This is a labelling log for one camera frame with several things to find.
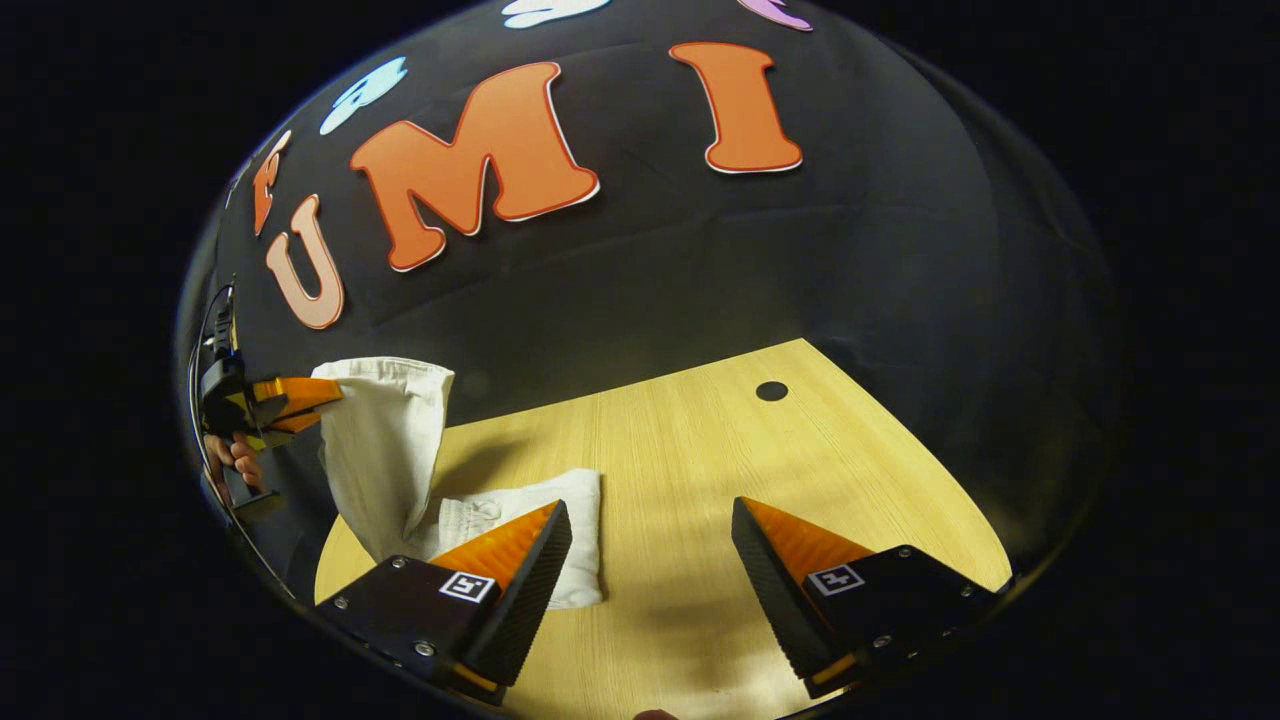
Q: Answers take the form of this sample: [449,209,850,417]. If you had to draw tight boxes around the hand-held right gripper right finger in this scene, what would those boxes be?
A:
[730,497,1013,701]

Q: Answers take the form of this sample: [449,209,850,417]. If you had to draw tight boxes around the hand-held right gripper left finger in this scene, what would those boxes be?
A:
[315,500,574,706]

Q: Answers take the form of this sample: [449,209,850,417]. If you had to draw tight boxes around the black backdrop cloth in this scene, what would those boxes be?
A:
[180,0,1116,601]

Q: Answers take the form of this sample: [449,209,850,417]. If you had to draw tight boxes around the white jeans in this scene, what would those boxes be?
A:
[312,357,604,611]

